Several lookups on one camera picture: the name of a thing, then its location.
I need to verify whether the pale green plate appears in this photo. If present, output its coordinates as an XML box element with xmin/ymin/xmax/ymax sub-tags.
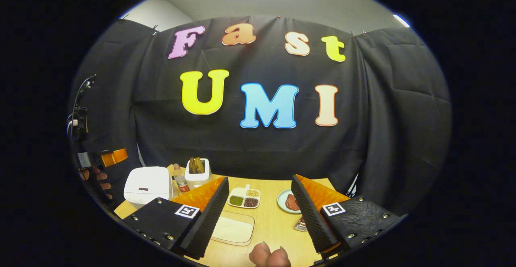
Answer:
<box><xmin>277</xmin><ymin>189</ymin><xmax>303</xmax><ymax>214</ymax></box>

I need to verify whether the clear glass tray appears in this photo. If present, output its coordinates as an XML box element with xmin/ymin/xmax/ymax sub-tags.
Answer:
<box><xmin>210</xmin><ymin>211</ymin><xmax>255</xmax><ymax>246</ymax></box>

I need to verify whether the clear plastic water bottle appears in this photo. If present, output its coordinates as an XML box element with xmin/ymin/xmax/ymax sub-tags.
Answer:
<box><xmin>173</xmin><ymin>163</ymin><xmax>190</xmax><ymax>195</ymax></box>

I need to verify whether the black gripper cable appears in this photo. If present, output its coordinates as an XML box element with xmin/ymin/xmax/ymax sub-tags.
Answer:
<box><xmin>71</xmin><ymin>73</ymin><xmax>97</xmax><ymax>116</ymax></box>

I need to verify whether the white rice cooker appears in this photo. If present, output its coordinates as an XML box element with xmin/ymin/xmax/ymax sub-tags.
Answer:
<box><xmin>123</xmin><ymin>166</ymin><xmax>172</xmax><ymax>210</ymax></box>

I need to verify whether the white divided grain dish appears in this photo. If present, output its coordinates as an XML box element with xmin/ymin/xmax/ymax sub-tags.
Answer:
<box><xmin>227</xmin><ymin>184</ymin><xmax>261</xmax><ymax>209</ymax></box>

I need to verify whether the white toaster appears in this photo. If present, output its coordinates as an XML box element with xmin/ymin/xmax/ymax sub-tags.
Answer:
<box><xmin>184</xmin><ymin>158</ymin><xmax>212</xmax><ymax>190</ymax></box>

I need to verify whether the red sausage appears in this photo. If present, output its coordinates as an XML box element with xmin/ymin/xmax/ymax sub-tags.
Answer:
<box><xmin>285</xmin><ymin>194</ymin><xmax>301</xmax><ymax>212</ymax></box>

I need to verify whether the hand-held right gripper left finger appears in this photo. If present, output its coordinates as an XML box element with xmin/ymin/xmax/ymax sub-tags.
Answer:
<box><xmin>122</xmin><ymin>176</ymin><xmax>230</xmax><ymax>259</ymax></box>

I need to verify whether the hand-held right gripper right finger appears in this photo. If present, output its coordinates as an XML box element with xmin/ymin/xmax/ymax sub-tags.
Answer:
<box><xmin>291</xmin><ymin>174</ymin><xmax>404</xmax><ymax>259</ymax></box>

